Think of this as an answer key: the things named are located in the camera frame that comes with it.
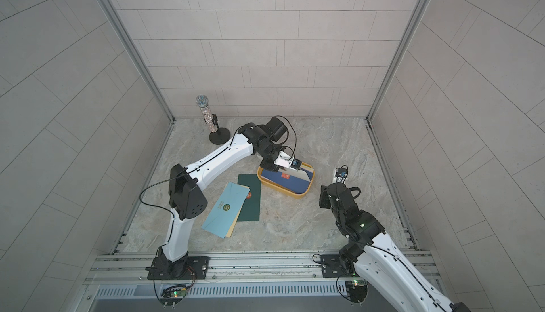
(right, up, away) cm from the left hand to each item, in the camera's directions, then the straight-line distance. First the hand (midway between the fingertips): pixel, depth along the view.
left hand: (285, 160), depth 84 cm
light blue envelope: (-24, -20, +1) cm, 31 cm away
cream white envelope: (+4, -3, -13) cm, 14 cm away
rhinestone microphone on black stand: (-34, +10, +24) cm, 43 cm away
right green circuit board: (+23, -40, -16) cm, 49 cm away
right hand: (+14, -10, -5) cm, 18 cm away
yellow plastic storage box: (-2, -12, +1) cm, 12 cm away
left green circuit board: (-36, -40, -18) cm, 56 cm away
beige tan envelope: (-21, -27, -5) cm, 34 cm away
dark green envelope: (-14, -19, +1) cm, 24 cm away
